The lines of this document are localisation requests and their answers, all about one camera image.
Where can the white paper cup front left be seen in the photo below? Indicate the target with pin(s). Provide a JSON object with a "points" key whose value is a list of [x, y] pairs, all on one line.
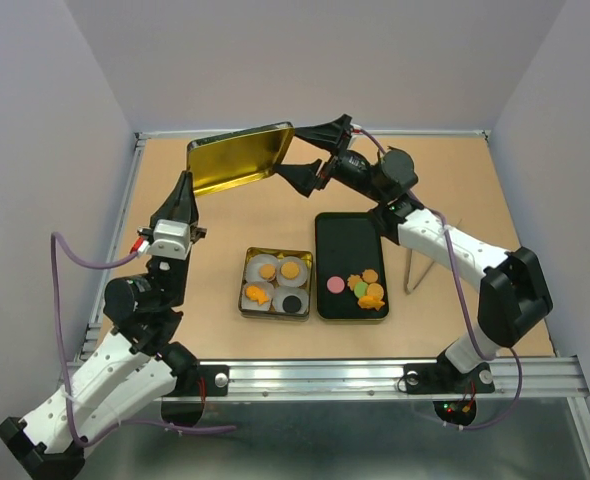
{"points": [[249, 305]]}

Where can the pink round cookie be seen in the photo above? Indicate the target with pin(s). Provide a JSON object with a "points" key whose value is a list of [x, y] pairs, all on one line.
{"points": [[335, 284]]}

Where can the white paper cup front right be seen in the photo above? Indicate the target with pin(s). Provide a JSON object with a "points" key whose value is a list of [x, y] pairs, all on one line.
{"points": [[282, 291]]}

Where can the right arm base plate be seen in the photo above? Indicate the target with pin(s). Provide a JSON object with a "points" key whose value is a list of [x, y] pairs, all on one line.
{"points": [[432, 378]]}

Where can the orange fish cookie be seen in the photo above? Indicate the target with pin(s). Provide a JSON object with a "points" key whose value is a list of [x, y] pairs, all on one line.
{"points": [[256, 294], [368, 302]]}

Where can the aluminium front rail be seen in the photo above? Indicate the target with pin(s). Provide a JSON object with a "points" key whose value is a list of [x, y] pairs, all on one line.
{"points": [[320, 380]]}

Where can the black tray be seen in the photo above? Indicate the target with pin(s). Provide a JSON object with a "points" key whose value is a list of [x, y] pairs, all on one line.
{"points": [[346, 244]]}

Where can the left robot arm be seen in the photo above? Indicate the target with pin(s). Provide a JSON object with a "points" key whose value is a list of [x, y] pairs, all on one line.
{"points": [[138, 360]]}

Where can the orange star cookie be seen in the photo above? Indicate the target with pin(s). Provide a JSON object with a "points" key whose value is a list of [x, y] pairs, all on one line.
{"points": [[353, 280]]}

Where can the green round cookie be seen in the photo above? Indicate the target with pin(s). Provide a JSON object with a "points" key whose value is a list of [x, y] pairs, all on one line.
{"points": [[360, 289]]}

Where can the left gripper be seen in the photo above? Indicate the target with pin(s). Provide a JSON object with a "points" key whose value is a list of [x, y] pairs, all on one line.
{"points": [[181, 205]]}

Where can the white paper cup back left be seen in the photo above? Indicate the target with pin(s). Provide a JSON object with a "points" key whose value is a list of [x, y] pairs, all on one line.
{"points": [[251, 269]]}

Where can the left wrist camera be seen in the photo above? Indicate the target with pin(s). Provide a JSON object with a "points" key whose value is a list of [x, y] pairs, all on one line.
{"points": [[167, 239]]}

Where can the white paper cup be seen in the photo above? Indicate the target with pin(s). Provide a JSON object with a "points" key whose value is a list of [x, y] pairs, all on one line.
{"points": [[249, 305], [282, 291], [251, 269], [300, 280]]}

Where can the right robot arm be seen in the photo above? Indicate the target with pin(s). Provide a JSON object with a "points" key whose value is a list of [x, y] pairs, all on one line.
{"points": [[513, 296]]}

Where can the gold tin lid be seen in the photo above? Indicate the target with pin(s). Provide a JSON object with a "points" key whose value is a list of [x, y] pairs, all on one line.
{"points": [[237, 158]]}

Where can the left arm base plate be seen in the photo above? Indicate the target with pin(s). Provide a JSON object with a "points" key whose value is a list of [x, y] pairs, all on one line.
{"points": [[203, 381]]}

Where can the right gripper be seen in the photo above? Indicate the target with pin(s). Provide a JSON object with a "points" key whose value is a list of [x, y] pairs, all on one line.
{"points": [[334, 135]]}

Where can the gold cookie tin base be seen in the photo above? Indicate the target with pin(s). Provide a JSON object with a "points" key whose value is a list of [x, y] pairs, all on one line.
{"points": [[306, 256]]}

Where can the orange shell cookie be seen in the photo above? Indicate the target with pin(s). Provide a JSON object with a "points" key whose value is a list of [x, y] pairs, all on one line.
{"points": [[370, 276], [267, 272]]}

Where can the white paper cup back right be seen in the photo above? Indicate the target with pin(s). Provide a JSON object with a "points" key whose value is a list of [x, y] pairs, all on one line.
{"points": [[300, 280]]}

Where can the metal tongs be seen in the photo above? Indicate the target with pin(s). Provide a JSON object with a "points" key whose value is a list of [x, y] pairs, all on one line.
{"points": [[417, 270]]}

